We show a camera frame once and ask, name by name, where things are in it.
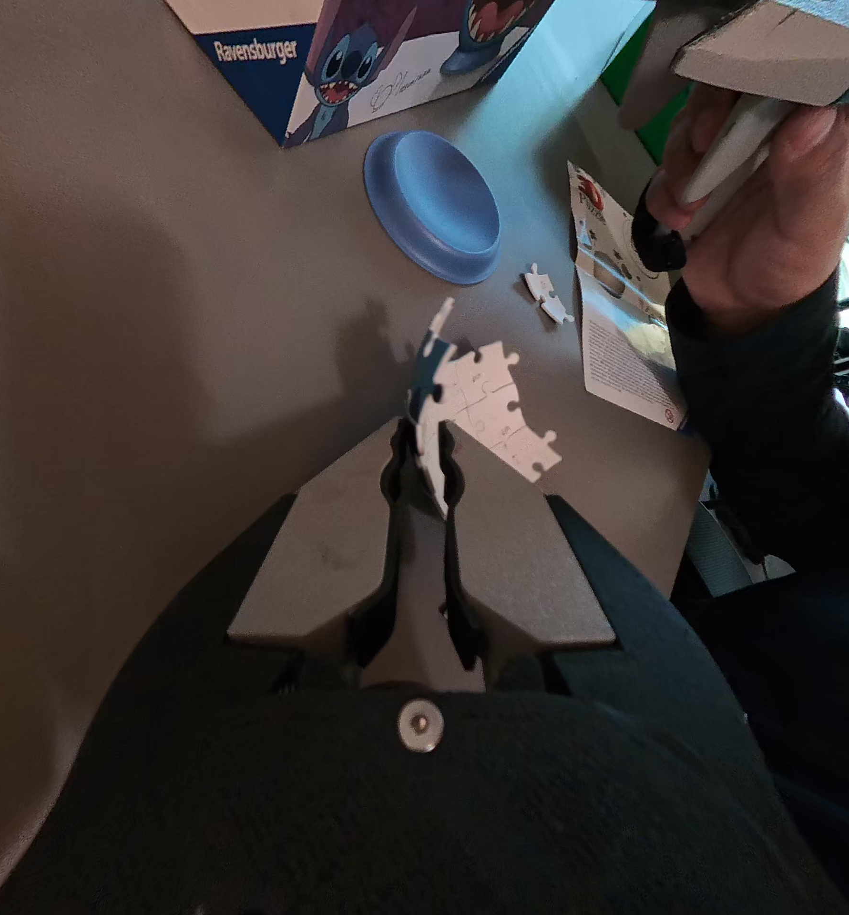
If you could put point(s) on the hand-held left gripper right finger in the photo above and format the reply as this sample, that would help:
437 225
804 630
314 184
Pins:
531 572

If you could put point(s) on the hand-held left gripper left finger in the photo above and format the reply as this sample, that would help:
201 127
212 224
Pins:
317 565

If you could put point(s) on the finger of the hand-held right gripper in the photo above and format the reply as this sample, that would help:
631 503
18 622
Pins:
664 50
789 50

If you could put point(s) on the cartoon printed puzzle box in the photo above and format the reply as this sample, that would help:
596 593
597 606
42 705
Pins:
338 57

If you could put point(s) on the white folded leaflet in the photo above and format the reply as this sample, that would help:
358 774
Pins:
624 357

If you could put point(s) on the assembled curved puzzle section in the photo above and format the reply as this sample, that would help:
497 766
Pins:
488 400

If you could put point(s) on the blue round ball stand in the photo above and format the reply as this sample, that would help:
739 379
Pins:
431 207

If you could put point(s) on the person's right hand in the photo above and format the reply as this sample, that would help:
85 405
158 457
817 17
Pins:
796 214

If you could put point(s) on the person's right forearm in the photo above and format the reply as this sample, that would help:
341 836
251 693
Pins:
767 429

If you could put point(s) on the green plastic crate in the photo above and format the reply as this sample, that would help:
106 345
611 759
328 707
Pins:
621 64

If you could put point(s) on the joined white puzzle pieces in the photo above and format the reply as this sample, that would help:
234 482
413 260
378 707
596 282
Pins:
547 293

